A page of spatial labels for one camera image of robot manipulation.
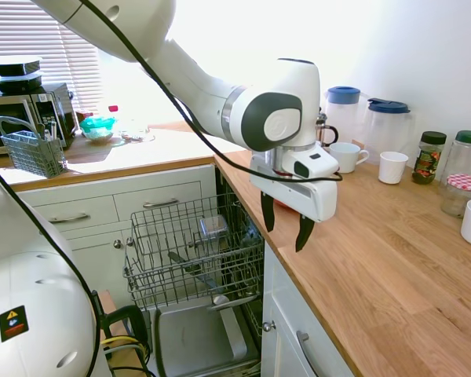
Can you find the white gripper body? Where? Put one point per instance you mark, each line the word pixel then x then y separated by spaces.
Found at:
pixel 294 196

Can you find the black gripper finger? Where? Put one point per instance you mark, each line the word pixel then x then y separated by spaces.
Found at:
pixel 267 214
pixel 304 233

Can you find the red plate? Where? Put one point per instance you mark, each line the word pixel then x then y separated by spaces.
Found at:
pixel 285 205

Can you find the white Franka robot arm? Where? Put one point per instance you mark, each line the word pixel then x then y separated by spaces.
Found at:
pixel 204 90

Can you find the dishwasher tub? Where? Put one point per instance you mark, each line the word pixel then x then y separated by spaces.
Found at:
pixel 235 196

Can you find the steel dishwasher door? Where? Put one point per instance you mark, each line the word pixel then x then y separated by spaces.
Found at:
pixel 192 337

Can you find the clear glass container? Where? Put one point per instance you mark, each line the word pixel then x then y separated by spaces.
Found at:
pixel 213 227

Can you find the white ceramic mug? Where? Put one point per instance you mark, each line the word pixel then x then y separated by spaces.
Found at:
pixel 343 159

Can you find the white cabinet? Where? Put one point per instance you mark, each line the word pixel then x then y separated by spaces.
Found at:
pixel 102 231
pixel 286 298

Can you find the glass French press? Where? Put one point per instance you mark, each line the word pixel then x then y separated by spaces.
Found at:
pixel 325 133

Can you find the pitcher with light blue lid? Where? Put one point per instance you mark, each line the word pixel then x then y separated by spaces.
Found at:
pixel 341 118

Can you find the round metal cabinet knob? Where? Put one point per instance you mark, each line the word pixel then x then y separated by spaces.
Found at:
pixel 130 242
pixel 269 325
pixel 118 244

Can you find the pitcher with dark blue lid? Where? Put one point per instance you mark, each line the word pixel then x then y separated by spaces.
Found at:
pixel 388 129

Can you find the spice jar black lid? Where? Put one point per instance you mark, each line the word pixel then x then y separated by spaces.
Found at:
pixel 428 161

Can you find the clear glass dish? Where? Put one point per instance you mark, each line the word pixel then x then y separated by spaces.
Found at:
pixel 135 136

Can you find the jar red checkered lid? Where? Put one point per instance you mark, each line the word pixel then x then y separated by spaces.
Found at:
pixel 460 192

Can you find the black screw clamp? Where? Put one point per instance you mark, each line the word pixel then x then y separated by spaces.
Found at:
pixel 129 314

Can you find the glass jar green lid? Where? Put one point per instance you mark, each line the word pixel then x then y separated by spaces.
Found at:
pixel 465 157

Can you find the wooden mounting board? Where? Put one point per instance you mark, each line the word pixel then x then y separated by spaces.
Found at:
pixel 108 302

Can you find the bottle with red cap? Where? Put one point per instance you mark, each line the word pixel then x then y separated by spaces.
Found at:
pixel 113 108

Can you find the bowl with green lid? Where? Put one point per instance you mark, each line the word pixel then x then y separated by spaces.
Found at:
pixel 97 127

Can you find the white window blinds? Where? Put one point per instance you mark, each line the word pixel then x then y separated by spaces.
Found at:
pixel 74 70

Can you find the grey plastic cutlery basket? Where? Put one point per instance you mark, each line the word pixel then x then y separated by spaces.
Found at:
pixel 31 153

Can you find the steel microwave oven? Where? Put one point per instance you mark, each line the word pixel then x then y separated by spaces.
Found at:
pixel 8 121

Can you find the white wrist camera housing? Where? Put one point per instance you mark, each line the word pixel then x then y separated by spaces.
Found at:
pixel 318 165

